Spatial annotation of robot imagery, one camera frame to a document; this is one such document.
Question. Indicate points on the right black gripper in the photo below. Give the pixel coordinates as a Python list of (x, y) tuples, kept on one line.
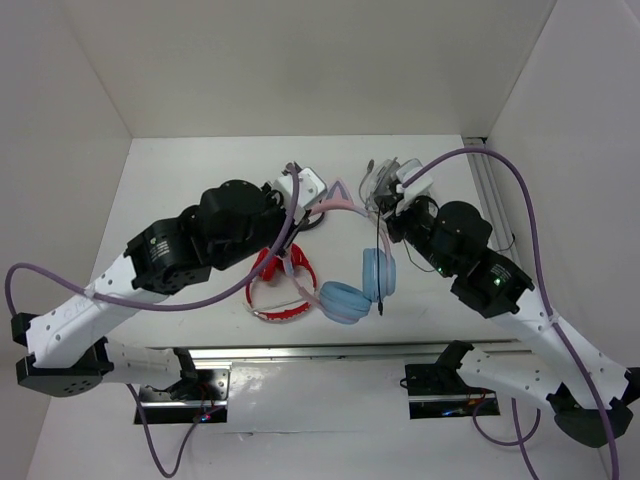
[(394, 218)]

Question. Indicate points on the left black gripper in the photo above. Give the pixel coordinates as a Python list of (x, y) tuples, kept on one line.
[(274, 201)]

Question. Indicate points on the pink blue cat-ear headphones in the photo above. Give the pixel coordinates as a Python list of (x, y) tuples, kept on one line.
[(341, 302)]

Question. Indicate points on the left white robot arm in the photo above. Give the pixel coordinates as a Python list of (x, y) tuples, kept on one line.
[(69, 350)]

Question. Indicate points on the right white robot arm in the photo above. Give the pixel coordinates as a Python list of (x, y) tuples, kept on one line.
[(587, 393)]

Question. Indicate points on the white grey headphones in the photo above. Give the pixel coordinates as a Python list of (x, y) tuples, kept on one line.
[(382, 189)]

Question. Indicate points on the black small headphones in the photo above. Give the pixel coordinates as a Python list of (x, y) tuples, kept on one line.
[(309, 222)]

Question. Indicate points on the red headphones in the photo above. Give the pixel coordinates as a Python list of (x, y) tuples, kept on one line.
[(271, 298)]

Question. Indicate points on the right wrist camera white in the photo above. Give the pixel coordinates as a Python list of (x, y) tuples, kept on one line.
[(412, 180)]

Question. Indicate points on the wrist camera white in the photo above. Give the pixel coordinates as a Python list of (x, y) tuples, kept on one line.
[(312, 189), (412, 180)]

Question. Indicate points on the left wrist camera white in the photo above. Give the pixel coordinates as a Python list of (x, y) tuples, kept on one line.
[(312, 189)]

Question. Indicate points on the aluminium rail right side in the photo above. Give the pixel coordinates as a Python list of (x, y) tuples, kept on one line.
[(502, 238)]

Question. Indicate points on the aluminium rail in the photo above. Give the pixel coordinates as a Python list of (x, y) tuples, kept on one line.
[(316, 352), (502, 238)]

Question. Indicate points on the aluminium rail front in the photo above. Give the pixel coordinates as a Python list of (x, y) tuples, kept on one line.
[(316, 352)]

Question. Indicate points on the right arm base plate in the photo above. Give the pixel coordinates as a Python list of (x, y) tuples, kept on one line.
[(435, 392)]

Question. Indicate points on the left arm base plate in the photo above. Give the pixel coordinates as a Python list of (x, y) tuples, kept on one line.
[(206, 402)]

